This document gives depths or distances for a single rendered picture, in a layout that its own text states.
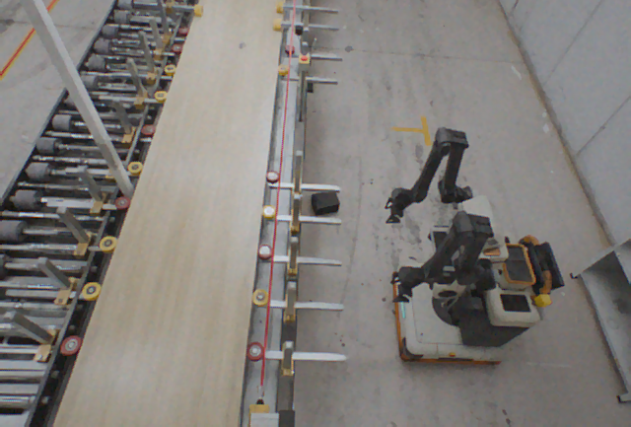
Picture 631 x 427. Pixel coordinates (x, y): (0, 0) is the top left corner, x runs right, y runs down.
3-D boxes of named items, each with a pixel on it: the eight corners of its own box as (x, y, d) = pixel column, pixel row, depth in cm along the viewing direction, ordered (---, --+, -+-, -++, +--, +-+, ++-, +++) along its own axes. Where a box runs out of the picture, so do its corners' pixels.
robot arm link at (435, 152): (455, 145, 169) (449, 126, 175) (441, 145, 168) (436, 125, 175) (425, 204, 203) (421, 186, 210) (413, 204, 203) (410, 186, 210)
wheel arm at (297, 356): (343, 355, 194) (344, 353, 191) (343, 363, 192) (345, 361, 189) (251, 352, 192) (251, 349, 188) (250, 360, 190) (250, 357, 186)
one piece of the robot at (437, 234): (449, 240, 228) (463, 219, 210) (458, 287, 211) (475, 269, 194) (421, 239, 227) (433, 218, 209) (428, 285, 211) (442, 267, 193)
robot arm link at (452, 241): (477, 237, 144) (470, 210, 150) (461, 236, 143) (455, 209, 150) (437, 286, 178) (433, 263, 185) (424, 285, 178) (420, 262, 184)
